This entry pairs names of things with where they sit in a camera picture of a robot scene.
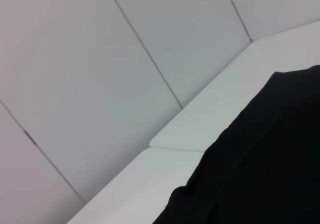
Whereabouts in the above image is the black shirt with FREE print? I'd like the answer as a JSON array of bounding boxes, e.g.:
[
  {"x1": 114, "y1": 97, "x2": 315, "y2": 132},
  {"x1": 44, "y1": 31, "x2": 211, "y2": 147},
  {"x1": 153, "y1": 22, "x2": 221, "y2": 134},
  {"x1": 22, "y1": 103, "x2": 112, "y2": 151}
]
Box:
[{"x1": 152, "y1": 65, "x2": 320, "y2": 224}]

